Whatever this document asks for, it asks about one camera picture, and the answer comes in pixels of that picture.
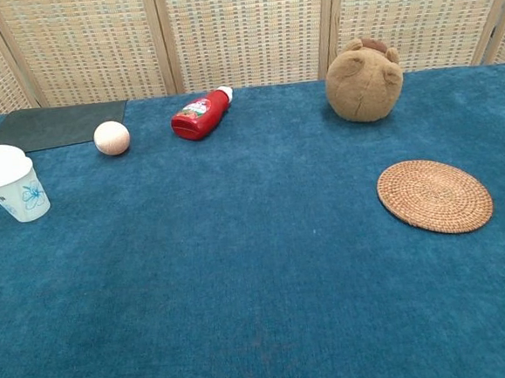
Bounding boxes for white paper cup blue flower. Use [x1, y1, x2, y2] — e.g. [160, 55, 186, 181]
[0, 155, 53, 225]

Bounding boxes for round woven rattan coaster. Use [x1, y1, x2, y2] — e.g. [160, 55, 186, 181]
[374, 154, 496, 241]

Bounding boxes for blue velvet tablecloth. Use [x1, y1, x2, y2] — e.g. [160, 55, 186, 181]
[0, 62, 505, 378]

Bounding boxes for red ketchup bottle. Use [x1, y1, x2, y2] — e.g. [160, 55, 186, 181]
[167, 85, 238, 143]

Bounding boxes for brown plush toy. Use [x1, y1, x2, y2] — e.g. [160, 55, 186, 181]
[321, 34, 408, 127]

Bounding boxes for pale pink ball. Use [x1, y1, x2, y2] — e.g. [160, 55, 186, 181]
[92, 118, 133, 159]

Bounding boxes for woven wooden folding screen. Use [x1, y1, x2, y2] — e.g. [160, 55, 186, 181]
[0, 0, 505, 119]

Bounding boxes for dark grey rectangular mat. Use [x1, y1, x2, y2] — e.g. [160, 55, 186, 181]
[0, 99, 132, 155]

